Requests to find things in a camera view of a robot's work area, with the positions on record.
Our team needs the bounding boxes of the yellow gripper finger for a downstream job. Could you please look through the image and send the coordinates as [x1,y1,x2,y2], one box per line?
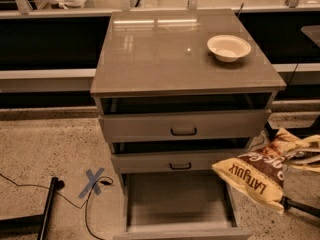
[286,134,320,173]

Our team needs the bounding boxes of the brown chip bag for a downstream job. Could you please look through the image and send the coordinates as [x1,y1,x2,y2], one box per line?
[212,128,308,214]

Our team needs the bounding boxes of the top grey drawer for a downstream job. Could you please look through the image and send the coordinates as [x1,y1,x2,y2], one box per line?
[99,109,271,143]

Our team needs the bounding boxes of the grey drawer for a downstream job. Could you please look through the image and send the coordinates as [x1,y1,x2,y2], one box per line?
[99,109,271,143]
[111,149,247,174]
[113,171,251,240]

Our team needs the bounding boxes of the middle grey drawer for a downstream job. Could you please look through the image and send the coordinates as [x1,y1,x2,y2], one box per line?
[111,149,247,174]

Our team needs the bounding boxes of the grey drawer cabinet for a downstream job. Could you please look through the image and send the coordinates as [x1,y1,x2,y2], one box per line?
[90,8,288,240]

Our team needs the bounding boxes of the bottom grey drawer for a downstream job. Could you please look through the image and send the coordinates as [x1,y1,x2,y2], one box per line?
[113,171,251,240]

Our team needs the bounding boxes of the black caster leg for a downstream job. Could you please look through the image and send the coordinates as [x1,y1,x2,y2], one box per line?
[280,197,320,218]

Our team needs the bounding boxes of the white paper bowl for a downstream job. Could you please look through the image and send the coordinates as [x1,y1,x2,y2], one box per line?
[207,35,251,63]

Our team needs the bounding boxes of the blue tape cross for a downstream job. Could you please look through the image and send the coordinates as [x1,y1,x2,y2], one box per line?
[78,168,104,198]

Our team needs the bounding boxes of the black stand leg left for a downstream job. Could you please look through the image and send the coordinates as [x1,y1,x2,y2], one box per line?
[0,177,64,240]

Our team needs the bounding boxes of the black floor cable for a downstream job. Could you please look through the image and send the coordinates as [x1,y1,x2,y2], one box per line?
[0,173,115,240]

